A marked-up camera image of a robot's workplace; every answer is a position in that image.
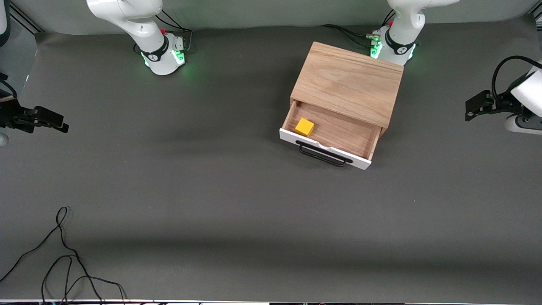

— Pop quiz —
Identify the black left arm base cable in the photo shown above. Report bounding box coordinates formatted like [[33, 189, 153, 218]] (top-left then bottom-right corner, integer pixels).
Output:
[[320, 11, 396, 49]]

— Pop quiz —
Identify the black right arm base cable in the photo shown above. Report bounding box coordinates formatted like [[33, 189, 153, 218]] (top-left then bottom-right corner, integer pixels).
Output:
[[153, 8, 193, 53]]

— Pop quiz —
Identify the black arm base cable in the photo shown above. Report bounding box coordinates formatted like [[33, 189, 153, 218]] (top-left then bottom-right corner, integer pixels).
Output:
[[153, 8, 193, 53], [320, 11, 396, 49]]

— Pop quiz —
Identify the black drawer handle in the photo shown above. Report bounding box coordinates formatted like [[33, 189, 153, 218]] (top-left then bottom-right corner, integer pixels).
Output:
[[296, 141, 353, 167]]

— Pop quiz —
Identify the wooden drawer with white front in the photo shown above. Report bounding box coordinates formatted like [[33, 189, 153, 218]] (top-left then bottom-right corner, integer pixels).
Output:
[[279, 100, 384, 170]]

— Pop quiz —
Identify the wooden drawer cabinet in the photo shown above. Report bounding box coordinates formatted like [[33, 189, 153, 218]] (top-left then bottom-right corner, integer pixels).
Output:
[[290, 42, 404, 136]]

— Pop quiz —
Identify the yellow cube block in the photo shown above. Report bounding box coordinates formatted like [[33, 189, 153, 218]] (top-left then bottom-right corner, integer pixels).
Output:
[[295, 118, 315, 137]]

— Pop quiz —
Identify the black diagonal frame bar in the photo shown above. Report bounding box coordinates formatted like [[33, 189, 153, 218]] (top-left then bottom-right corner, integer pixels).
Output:
[[9, 3, 44, 33]]

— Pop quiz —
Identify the thin black loose cable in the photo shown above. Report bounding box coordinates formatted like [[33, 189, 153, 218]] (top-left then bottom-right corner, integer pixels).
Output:
[[0, 206, 104, 305], [41, 254, 127, 305]]

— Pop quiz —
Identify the grey table cover mat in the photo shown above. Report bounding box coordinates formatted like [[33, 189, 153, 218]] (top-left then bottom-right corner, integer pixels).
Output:
[[0, 17, 542, 303]]

